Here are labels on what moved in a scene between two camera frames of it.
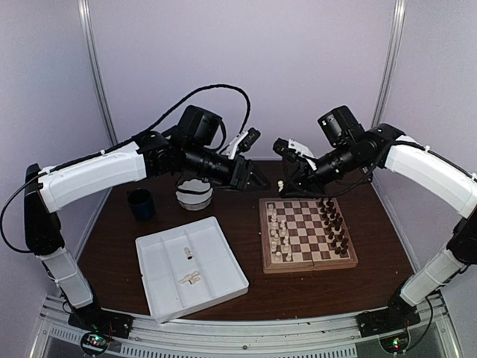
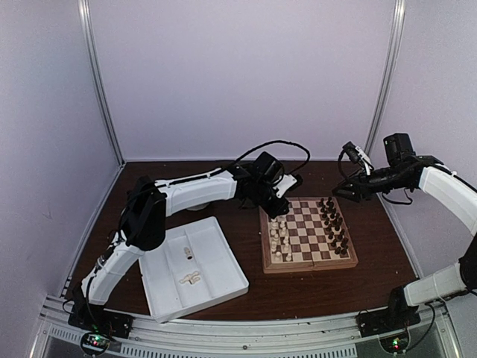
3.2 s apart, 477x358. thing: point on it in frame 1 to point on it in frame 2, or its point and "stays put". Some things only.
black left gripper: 241,172 to 282,209
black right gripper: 308,181 to 357,197
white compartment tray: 188,267 stays put
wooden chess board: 303,234 stays put
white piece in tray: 188,253 stays put
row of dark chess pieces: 333,221 stays put
